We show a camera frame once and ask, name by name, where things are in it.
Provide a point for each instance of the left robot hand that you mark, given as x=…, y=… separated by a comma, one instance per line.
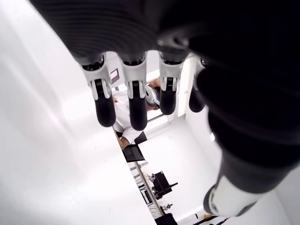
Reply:
x=234, y=70

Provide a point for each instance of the white VR headset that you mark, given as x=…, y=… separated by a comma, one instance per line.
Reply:
x=152, y=97

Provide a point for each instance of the seated person in white shirt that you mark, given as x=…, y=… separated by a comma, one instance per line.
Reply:
x=122, y=105

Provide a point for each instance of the black laptop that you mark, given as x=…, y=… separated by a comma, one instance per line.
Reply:
x=133, y=153

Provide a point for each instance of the black device on shelf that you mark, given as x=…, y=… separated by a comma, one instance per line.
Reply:
x=161, y=185

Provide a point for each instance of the black cabinet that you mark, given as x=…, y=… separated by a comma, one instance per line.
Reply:
x=165, y=218

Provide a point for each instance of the metal shelf frame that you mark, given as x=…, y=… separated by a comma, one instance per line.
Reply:
x=150, y=187

